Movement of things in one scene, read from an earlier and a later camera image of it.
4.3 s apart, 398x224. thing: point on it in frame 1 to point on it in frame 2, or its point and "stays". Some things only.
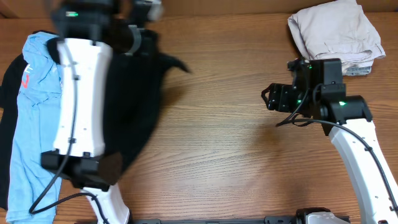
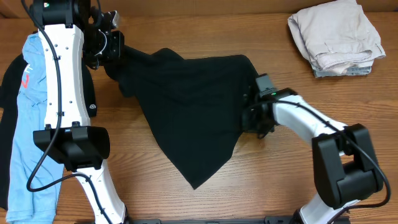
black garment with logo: [9, 91] stays
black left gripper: [154, 42] to [117, 38]
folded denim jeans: [357, 71] stays
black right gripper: [280, 94] to [246, 126]
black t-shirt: [135, 87] to [197, 104]
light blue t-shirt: [36, 129] stays
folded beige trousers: [336, 30] stays
